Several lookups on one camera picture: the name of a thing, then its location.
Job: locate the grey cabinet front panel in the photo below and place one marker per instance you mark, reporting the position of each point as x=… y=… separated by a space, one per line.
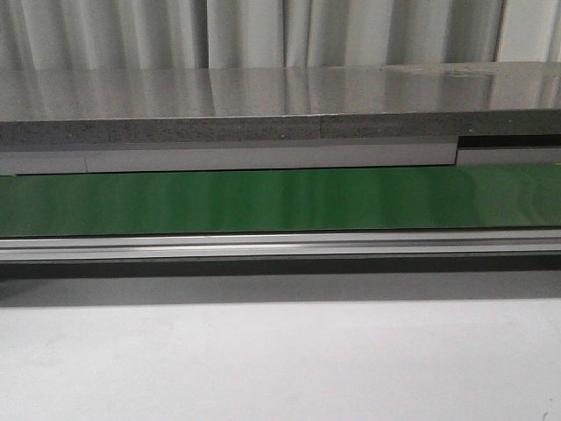
x=275 y=154

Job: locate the dark granite counter slab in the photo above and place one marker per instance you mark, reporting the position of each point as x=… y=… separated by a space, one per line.
x=124 y=107

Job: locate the green conveyor belt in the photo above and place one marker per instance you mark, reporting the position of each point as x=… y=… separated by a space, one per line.
x=292 y=200

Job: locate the white pleated curtain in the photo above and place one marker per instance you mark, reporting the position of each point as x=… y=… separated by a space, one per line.
x=271 y=34

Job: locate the aluminium conveyor side rail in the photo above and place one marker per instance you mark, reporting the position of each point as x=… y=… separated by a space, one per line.
x=247 y=246

